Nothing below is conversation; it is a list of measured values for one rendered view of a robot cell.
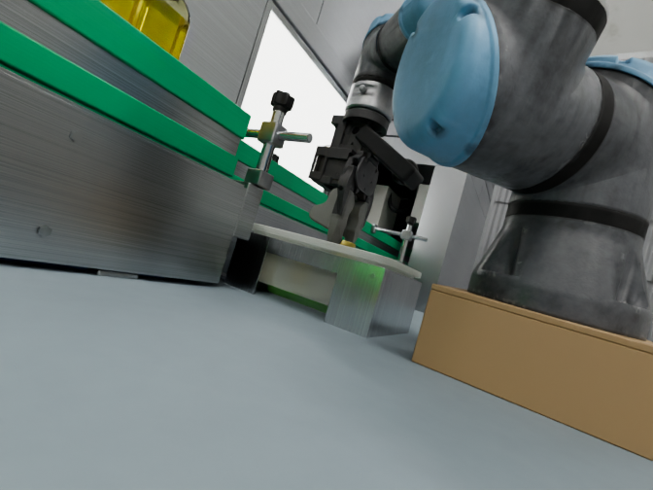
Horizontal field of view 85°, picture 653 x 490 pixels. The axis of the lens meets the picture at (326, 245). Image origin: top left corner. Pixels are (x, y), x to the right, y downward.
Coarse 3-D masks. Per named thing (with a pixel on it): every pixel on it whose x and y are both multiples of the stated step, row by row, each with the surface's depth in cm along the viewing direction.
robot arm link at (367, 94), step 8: (352, 88) 54; (360, 88) 52; (368, 88) 52; (376, 88) 52; (384, 88) 52; (352, 96) 54; (360, 96) 52; (368, 96) 52; (376, 96) 52; (384, 96) 52; (392, 96) 53; (352, 104) 53; (360, 104) 52; (368, 104) 52; (376, 104) 52; (384, 104) 52; (392, 104) 53; (376, 112) 53; (384, 112) 53; (392, 112) 54
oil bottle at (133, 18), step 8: (104, 0) 38; (112, 0) 38; (120, 0) 39; (128, 0) 40; (136, 0) 40; (144, 0) 41; (112, 8) 39; (120, 8) 39; (128, 8) 40; (136, 8) 41; (144, 8) 42; (120, 16) 39; (128, 16) 40; (136, 16) 41; (136, 24) 41
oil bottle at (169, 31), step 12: (156, 0) 42; (168, 0) 43; (180, 0) 45; (144, 12) 42; (156, 12) 43; (168, 12) 44; (180, 12) 45; (144, 24) 42; (156, 24) 43; (168, 24) 44; (180, 24) 45; (156, 36) 43; (168, 36) 44; (180, 36) 46; (168, 48) 45; (180, 48) 46
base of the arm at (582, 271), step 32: (512, 224) 35; (544, 224) 32; (576, 224) 30; (608, 224) 30; (640, 224) 30; (512, 256) 34; (544, 256) 31; (576, 256) 30; (608, 256) 29; (640, 256) 31; (480, 288) 34; (512, 288) 31; (544, 288) 30; (576, 288) 29; (608, 288) 28; (640, 288) 30; (576, 320) 28; (608, 320) 28; (640, 320) 29
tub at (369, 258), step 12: (252, 228) 49; (264, 228) 48; (276, 228) 47; (288, 240) 47; (300, 240) 44; (312, 240) 44; (324, 240) 43; (336, 252) 43; (348, 252) 41; (360, 252) 40; (372, 264) 41; (384, 264) 41; (396, 264) 41; (408, 276) 50; (420, 276) 51
